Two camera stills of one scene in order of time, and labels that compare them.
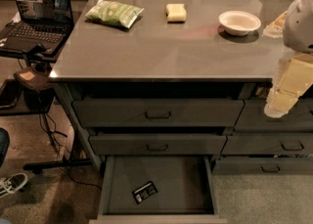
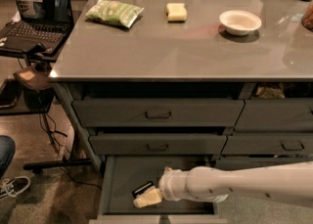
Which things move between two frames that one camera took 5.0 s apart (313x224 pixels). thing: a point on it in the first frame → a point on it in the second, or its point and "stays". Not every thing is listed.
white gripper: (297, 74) → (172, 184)
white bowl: (239, 22) stays
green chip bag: (113, 12) stays
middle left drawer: (156, 144) stays
